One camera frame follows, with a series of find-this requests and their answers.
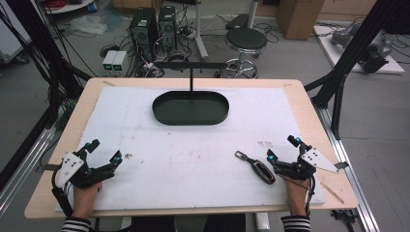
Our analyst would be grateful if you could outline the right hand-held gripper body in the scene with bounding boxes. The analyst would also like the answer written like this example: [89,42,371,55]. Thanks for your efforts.
[273,145,340,182]

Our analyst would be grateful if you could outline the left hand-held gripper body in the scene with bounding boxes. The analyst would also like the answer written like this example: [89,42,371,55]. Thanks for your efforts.
[51,150,116,190]

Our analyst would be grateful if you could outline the black car key with keychain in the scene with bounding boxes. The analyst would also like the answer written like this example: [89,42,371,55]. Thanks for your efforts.
[234,150,277,186]

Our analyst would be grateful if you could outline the black oval tray key rack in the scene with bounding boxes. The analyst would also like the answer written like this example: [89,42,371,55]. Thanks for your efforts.
[151,61,231,127]

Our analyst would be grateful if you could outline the person's left hand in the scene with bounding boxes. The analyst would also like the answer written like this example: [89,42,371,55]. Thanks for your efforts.
[71,181,104,220]

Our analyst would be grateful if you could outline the person's right hand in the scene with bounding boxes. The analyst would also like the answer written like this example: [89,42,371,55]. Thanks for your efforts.
[282,175,312,218]

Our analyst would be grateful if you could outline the light wooden table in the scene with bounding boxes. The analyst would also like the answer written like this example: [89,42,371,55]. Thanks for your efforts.
[23,76,360,220]

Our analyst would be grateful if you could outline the white table mat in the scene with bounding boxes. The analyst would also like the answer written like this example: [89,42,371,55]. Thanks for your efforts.
[53,85,327,213]

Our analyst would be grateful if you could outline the white power supply box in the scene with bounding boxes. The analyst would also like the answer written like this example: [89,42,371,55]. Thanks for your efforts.
[102,49,119,74]
[111,50,129,74]

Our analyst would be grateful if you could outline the white floor board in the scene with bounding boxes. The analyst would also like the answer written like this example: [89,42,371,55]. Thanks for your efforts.
[312,24,406,75]

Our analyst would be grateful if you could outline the person's dark trouser legs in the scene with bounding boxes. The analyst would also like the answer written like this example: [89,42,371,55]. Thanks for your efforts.
[130,213,248,232]

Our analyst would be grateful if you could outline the black round stool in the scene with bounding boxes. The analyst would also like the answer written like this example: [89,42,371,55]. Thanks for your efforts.
[222,26,269,80]

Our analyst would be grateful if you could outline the grey and black robot device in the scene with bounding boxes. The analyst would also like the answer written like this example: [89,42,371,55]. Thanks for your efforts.
[330,22,395,74]

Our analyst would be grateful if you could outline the clear plastic bag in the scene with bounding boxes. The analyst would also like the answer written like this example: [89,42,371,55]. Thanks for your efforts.
[68,14,108,36]

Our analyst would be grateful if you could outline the brown cardboard box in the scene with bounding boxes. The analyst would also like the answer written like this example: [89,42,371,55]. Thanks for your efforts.
[276,0,326,41]

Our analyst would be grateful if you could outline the large black computer tower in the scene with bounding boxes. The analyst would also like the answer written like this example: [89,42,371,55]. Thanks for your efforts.
[128,7,160,64]

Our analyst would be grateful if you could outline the slim black computer tower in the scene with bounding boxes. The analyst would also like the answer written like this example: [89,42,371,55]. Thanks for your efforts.
[157,5,178,53]

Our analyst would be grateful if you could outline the grey desk leg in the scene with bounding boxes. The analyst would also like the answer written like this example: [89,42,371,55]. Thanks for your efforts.
[191,0,210,61]

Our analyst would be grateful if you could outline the aluminium floor rail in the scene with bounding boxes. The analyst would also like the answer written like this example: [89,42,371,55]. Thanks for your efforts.
[314,104,382,232]
[0,125,57,214]

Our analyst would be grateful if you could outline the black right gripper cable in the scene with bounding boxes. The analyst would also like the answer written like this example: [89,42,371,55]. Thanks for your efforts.
[283,173,317,218]

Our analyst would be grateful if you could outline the black metal frame strut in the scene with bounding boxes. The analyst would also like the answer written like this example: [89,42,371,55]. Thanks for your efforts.
[0,0,93,131]
[304,0,410,141]

